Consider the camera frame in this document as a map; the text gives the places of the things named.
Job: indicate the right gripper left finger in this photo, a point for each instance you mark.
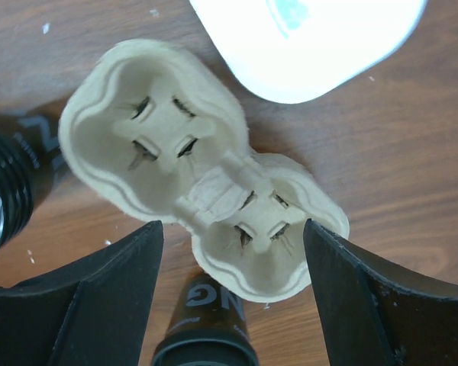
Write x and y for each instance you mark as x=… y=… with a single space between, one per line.
x=93 y=311

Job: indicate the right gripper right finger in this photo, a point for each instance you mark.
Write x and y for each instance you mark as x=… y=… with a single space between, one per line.
x=376 y=312

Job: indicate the single black cup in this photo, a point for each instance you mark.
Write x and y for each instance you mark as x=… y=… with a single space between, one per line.
x=206 y=304

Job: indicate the stack of black cups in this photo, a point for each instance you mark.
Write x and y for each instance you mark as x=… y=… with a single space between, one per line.
x=31 y=167

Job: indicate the cardboard cup carrier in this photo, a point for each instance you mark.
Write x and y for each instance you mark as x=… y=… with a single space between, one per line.
x=153 y=131

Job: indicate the black cup lid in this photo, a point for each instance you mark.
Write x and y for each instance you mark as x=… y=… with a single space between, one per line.
x=205 y=347

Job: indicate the cream square plate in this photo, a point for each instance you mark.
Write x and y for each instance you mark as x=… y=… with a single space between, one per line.
x=291 y=52

